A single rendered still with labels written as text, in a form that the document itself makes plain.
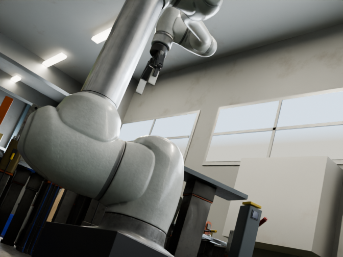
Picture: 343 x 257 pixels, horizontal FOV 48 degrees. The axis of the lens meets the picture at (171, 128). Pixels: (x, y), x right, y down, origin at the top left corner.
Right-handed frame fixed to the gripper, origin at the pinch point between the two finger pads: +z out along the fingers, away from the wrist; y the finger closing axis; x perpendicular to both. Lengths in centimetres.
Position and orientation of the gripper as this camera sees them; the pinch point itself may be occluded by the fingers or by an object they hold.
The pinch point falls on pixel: (145, 86)
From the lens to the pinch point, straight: 163.1
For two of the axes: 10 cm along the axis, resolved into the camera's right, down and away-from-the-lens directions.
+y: -4.5, 2.0, 8.7
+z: -3.0, 8.9, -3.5
